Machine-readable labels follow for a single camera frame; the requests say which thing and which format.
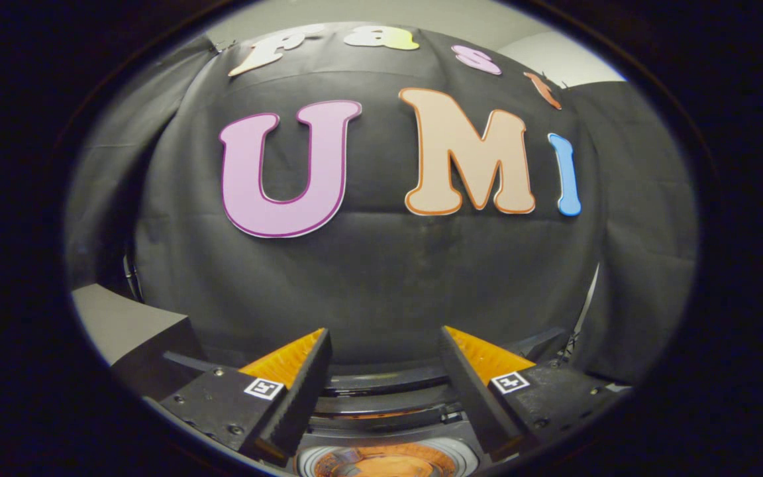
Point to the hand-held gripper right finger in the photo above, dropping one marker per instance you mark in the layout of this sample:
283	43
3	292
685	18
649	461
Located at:
471	397

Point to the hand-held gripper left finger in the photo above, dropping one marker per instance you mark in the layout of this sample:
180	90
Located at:
302	397

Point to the orange garment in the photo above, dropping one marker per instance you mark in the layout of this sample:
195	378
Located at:
388	467

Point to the black backdrop cloth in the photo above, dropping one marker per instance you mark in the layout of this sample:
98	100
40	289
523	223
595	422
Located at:
388	278

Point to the white cabinet with dark top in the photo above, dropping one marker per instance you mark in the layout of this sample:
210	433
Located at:
123	324

